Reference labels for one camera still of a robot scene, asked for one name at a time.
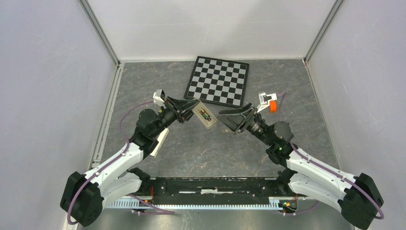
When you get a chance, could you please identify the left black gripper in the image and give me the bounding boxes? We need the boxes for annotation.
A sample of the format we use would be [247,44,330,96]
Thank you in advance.
[151,95,201,137]

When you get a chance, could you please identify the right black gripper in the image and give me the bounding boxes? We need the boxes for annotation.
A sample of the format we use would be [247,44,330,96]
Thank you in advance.
[216,103,273,147]

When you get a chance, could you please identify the gold black AA battery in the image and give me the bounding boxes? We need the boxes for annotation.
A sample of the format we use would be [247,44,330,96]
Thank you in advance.
[198,109,207,118]

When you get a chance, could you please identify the beige battery cover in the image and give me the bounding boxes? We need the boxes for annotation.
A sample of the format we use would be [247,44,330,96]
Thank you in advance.
[221,128,233,133]

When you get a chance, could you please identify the beige remote control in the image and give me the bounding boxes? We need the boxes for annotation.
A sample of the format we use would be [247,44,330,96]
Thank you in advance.
[192,99,218,129]

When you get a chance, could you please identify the white rectangular bar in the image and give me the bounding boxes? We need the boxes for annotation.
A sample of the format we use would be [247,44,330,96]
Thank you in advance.
[150,128,169,158]

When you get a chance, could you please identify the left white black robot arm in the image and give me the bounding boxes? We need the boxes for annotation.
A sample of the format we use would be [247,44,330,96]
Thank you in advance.
[60,97,199,227]

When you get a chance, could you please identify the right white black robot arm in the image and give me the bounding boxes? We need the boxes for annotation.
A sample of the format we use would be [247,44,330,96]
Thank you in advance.
[217,103,384,230]

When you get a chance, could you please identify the orange tape roll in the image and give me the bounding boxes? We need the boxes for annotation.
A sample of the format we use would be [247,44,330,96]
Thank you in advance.
[269,101,278,113]

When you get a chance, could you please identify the black white chessboard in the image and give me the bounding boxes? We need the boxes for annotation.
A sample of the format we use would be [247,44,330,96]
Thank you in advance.
[184,56,249,108]

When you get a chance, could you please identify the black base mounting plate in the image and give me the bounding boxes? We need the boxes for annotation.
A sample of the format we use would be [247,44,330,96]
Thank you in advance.
[133,177,296,205]

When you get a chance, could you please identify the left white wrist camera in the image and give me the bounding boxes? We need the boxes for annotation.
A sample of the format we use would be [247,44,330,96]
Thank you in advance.
[153,89,165,107]

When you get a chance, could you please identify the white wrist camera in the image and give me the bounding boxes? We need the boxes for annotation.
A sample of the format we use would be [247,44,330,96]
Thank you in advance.
[256,92,278,113]
[153,89,165,107]

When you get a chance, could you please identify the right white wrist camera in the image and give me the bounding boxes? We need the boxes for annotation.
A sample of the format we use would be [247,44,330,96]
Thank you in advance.
[256,92,278,113]

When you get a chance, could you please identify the aluminium frame rail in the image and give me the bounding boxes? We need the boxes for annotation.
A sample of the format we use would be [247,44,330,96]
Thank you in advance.
[60,192,157,230]

